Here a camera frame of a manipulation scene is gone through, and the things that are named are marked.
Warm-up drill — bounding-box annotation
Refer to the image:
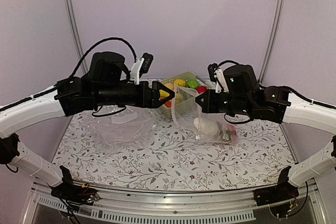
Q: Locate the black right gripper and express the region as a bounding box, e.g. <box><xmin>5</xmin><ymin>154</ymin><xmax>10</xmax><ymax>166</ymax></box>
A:
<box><xmin>195</xmin><ymin>89</ymin><xmax>253</xmax><ymax>116</ymax></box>

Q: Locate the yellow toy banana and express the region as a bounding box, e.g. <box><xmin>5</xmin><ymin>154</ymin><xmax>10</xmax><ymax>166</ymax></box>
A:
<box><xmin>160</xmin><ymin>90</ymin><xmax>182</xmax><ymax>108</ymax></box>

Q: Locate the pink zip top bag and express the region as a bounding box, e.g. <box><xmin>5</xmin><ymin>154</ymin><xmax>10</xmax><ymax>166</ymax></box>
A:
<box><xmin>171</xmin><ymin>86</ymin><xmax>239</xmax><ymax>144</ymax></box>

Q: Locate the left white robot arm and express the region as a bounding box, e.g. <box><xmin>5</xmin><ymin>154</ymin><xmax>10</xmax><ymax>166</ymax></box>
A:
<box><xmin>1</xmin><ymin>51</ymin><xmax>174</xmax><ymax>205</ymax></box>

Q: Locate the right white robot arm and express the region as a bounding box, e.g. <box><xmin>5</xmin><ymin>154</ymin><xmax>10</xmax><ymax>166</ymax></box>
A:
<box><xmin>195</xmin><ymin>62</ymin><xmax>335</xmax><ymax>206</ymax></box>

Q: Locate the clear plastic bag with label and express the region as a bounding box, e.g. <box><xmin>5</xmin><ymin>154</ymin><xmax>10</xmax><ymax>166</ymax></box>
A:
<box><xmin>86</xmin><ymin>105</ymin><xmax>157</xmax><ymax>153</ymax></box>

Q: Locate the dark red toy fruit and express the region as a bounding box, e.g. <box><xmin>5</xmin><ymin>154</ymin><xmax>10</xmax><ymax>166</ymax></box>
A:
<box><xmin>196</xmin><ymin>86</ymin><xmax>207</xmax><ymax>94</ymax></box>

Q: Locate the green toy pepper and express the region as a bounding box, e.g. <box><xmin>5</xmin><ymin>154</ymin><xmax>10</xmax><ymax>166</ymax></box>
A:
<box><xmin>185</xmin><ymin>79</ymin><xmax>200</xmax><ymax>90</ymax></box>

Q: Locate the beige plastic basket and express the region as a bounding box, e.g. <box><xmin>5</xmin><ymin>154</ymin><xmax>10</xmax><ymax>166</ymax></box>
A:
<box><xmin>158</xmin><ymin>71</ymin><xmax>214</xmax><ymax>119</ymax></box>

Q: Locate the yellow toy lemon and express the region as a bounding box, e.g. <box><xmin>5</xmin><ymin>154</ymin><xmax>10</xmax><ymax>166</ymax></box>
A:
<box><xmin>173</xmin><ymin>79</ymin><xmax>186</xmax><ymax>87</ymax></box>

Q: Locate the floral table mat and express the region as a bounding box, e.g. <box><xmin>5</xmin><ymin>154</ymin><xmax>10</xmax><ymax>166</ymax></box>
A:
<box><xmin>52</xmin><ymin>110</ymin><xmax>295</xmax><ymax>191</ymax></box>

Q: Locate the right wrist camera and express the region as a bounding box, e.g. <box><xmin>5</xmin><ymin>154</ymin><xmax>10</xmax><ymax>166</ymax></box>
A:
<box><xmin>207</xmin><ymin>63</ymin><xmax>227</xmax><ymax>93</ymax></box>

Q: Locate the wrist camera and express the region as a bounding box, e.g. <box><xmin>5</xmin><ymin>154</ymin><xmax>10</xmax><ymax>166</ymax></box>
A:
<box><xmin>207</xmin><ymin>63</ymin><xmax>227</xmax><ymax>93</ymax></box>
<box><xmin>130</xmin><ymin>53</ymin><xmax>153</xmax><ymax>84</ymax></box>

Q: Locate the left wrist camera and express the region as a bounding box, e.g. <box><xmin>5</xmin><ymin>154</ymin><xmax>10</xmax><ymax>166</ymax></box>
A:
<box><xmin>130</xmin><ymin>53</ymin><xmax>153</xmax><ymax>84</ymax></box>

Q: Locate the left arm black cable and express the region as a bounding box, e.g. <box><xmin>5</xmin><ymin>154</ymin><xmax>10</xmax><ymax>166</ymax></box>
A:
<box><xmin>69</xmin><ymin>37</ymin><xmax>139</xmax><ymax>80</ymax></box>

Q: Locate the right aluminium frame post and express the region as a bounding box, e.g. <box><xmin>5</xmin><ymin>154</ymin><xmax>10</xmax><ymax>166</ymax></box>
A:
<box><xmin>258</xmin><ymin>0</ymin><xmax>285</xmax><ymax>84</ymax></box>

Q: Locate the aluminium frame post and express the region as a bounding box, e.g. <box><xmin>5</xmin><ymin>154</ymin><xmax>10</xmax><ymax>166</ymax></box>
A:
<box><xmin>258</xmin><ymin>0</ymin><xmax>285</xmax><ymax>84</ymax></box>
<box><xmin>64</xmin><ymin>0</ymin><xmax>83</xmax><ymax>59</ymax></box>

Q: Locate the left aluminium frame post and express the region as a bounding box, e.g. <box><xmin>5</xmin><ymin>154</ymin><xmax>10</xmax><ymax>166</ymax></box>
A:
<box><xmin>64</xmin><ymin>0</ymin><xmax>83</xmax><ymax>59</ymax></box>

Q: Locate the aluminium front rail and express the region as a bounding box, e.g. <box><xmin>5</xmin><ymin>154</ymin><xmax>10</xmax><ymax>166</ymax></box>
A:
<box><xmin>22</xmin><ymin>180</ymin><xmax>328</xmax><ymax>223</ymax></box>

